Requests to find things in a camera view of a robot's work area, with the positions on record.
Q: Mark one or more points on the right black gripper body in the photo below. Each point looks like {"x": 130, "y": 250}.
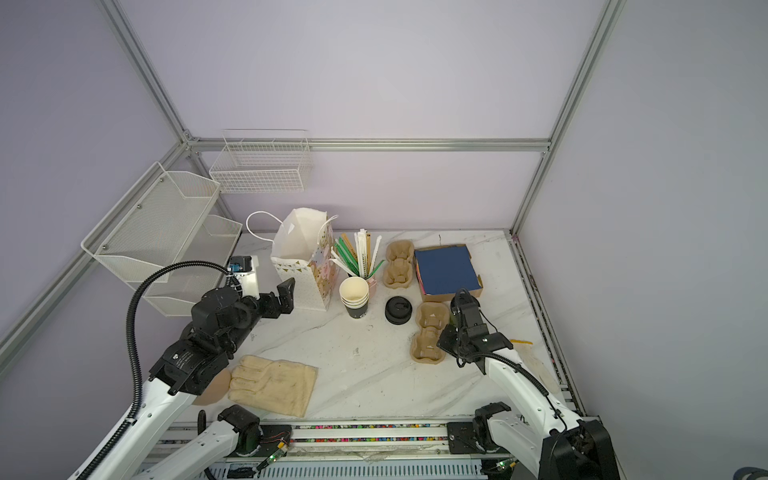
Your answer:
{"x": 452, "y": 341}

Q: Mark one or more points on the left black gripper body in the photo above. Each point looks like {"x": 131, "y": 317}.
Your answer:
{"x": 264, "y": 308}

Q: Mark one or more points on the single brown pulp cup carrier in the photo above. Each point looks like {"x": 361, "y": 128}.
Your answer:
{"x": 431, "y": 318}

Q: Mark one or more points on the white paper gift bag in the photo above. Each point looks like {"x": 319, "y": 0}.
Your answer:
{"x": 301, "y": 249}

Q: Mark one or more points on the black plastic cup lid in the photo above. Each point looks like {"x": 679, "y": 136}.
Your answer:
{"x": 398, "y": 310}

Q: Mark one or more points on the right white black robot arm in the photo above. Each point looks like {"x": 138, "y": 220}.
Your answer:
{"x": 527, "y": 395}

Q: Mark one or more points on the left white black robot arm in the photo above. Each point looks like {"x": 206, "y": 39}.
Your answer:
{"x": 182, "y": 373}

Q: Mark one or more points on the lower white mesh shelf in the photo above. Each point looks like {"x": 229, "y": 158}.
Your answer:
{"x": 214, "y": 242}

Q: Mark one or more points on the white mesh shelf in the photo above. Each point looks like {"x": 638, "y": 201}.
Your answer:
{"x": 214, "y": 242}
{"x": 153, "y": 226}

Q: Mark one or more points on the stack of paper cups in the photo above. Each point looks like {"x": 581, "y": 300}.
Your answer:
{"x": 354, "y": 293}

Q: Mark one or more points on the brown bowl with greens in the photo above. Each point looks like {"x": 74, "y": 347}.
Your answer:
{"x": 216, "y": 390}

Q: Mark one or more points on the bundle of wrapped straws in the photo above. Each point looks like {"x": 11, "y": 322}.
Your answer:
{"x": 359, "y": 254}

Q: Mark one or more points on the upper white mesh shelf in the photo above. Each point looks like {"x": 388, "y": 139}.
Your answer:
{"x": 153, "y": 226}

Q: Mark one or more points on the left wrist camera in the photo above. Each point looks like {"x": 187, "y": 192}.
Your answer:
{"x": 243, "y": 270}

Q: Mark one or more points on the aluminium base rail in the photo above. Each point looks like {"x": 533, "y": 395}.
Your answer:
{"x": 384, "y": 441}

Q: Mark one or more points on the white wire basket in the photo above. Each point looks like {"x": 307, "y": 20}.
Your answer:
{"x": 263, "y": 161}

